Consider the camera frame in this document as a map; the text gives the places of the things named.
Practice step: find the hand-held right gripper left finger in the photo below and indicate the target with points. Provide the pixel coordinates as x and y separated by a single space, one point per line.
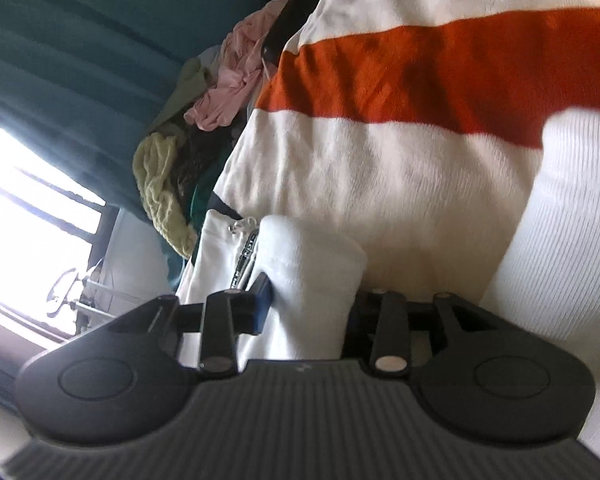
219 330

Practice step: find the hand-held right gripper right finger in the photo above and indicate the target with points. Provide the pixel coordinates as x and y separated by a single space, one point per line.
392 325

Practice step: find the white sweatshirt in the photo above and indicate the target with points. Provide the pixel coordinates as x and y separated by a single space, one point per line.
310 280

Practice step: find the green garment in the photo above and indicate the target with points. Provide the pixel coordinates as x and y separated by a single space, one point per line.
200 200

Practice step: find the yellow-green knit blanket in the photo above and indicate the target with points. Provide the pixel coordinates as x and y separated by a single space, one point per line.
160 185

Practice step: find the dark patterned garment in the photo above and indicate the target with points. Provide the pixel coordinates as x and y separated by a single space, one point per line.
205 155

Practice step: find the black framed window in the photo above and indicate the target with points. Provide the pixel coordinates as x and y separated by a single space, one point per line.
20 210

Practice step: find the pink garment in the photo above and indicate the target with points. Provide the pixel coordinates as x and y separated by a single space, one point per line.
230 85

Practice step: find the grey-olive garment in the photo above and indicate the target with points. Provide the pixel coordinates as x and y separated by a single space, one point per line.
192 77

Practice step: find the striped blanket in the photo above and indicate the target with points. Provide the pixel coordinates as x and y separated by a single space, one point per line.
430 60

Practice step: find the blue curtain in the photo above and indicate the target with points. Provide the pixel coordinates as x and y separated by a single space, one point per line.
80 60

